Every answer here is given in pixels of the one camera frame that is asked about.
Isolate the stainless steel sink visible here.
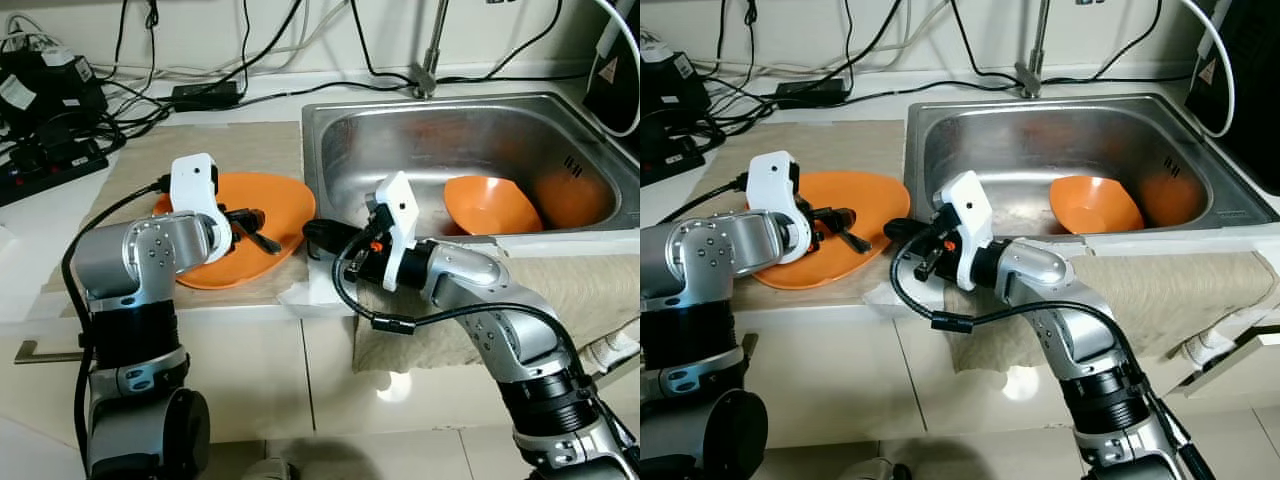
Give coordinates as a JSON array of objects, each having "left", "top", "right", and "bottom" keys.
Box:
[
  {"left": 905, "top": 93, "right": 1280, "bottom": 236},
  {"left": 302, "top": 92, "right": 641, "bottom": 239}
]

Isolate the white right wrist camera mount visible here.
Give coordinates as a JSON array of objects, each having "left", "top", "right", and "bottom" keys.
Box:
[
  {"left": 373, "top": 170, "right": 426, "bottom": 293},
  {"left": 933, "top": 170, "right": 996, "bottom": 291}
]

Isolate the black charger box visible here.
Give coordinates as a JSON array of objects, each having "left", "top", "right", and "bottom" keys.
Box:
[
  {"left": 0, "top": 45, "right": 109, "bottom": 141},
  {"left": 640, "top": 45, "right": 713, "bottom": 126}
]

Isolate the white drawer front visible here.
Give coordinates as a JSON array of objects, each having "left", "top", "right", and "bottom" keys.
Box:
[{"left": 1180, "top": 320, "right": 1280, "bottom": 401}]

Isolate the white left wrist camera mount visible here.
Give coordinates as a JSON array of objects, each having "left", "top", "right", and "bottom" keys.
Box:
[
  {"left": 745, "top": 150, "right": 813, "bottom": 266},
  {"left": 168, "top": 153, "right": 233, "bottom": 266}
]

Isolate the beige hanging towel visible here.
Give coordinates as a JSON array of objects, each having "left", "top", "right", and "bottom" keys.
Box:
[
  {"left": 945, "top": 250, "right": 1276, "bottom": 373},
  {"left": 353, "top": 250, "right": 641, "bottom": 376}
]

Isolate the black power strip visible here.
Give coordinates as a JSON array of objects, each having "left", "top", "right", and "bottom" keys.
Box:
[
  {"left": 640, "top": 130, "right": 706, "bottom": 186},
  {"left": 0, "top": 140, "right": 111, "bottom": 206}
]

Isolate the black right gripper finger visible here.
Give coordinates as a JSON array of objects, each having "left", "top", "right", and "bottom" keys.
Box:
[
  {"left": 882, "top": 216, "right": 939, "bottom": 249},
  {"left": 302, "top": 218, "right": 353, "bottom": 263}
]

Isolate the black power adapter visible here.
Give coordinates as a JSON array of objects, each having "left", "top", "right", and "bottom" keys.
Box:
[
  {"left": 775, "top": 78, "right": 851, "bottom": 108},
  {"left": 170, "top": 82, "right": 241, "bottom": 111}
]

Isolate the orange plastic plate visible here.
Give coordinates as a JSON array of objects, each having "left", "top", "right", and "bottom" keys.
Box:
[
  {"left": 150, "top": 172, "right": 317, "bottom": 291},
  {"left": 740, "top": 170, "right": 911, "bottom": 291}
]

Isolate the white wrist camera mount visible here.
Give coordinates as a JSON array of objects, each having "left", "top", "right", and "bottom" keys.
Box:
[
  {"left": 168, "top": 153, "right": 233, "bottom": 266},
  {"left": 933, "top": 170, "right": 996, "bottom": 291},
  {"left": 745, "top": 150, "right": 813, "bottom": 266},
  {"left": 373, "top": 170, "right": 426, "bottom": 293}
]

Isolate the beige counter mat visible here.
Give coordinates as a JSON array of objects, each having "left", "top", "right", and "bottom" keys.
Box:
[
  {"left": 45, "top": 120, "right": 321, "bottom": 306},
  {"left": 700, "top": 120, "right": 916, "bottom": 301}
]

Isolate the orange plastic bowl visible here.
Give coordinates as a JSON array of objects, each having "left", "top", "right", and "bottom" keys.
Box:
[
  {"left": 1048, "top": 175, "right": 1146, "bottom": 236},
  {"left": 442, "top": 175, "right": 544, "bottom": 236}
]

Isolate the metal faucet pipe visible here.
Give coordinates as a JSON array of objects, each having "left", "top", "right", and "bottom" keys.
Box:
[
  {"left": 412, "top": 0, "right": 451, "bottom": 98},
  {"left": 1015, "top": 0, "right": 1053, "bottom": 98}
]

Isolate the black appliance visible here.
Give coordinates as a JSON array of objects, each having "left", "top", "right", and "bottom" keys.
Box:
[
  {"left": 583, "top": 0, "right": 641, "bottom": 136},
  {"left": 1187, "top": 0, "right": 1280, "bottom": 196}
]

